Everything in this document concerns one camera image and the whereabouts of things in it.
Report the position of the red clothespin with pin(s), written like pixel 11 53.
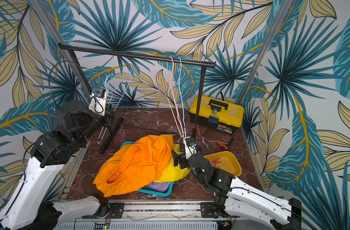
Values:
pixel 215 161

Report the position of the purple shorts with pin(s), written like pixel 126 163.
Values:
pixel 159 187

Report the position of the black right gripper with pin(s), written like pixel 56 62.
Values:
pixel 179 158

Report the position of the yellow plastic tray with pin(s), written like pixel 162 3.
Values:
pixel 228 163

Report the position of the pink wire hanger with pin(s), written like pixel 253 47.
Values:
pixel 176 117

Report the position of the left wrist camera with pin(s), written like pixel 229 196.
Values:
pixel 98 101

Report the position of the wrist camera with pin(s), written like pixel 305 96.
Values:
pixel 98 101
pixel 190 146

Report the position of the yellow shorts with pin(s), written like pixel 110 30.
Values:
pixel 170 173

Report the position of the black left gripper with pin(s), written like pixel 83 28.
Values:
pixel 108 117

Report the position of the orange shorts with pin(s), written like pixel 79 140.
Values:
pixel 135 165

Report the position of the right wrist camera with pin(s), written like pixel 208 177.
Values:
pixel 190 146

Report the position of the orange handled screwdriver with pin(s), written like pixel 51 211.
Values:
pixel 221 144

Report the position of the teal plastic basket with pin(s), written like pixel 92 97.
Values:
pixel 147 190

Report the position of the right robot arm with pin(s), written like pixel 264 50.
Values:
pixel 235 198

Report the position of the black clothes rack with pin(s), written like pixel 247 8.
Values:
pixel 113 130

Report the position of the yellow black plastic toolbox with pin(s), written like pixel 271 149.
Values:
pixel 217 114

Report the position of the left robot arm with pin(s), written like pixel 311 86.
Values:
pixel 77 121

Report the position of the black handled screwdriver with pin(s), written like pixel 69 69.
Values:
pixel 232 140

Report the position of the white wire hanger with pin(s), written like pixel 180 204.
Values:
pixel 181 98

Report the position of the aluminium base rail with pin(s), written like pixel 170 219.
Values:
pixel 162 215

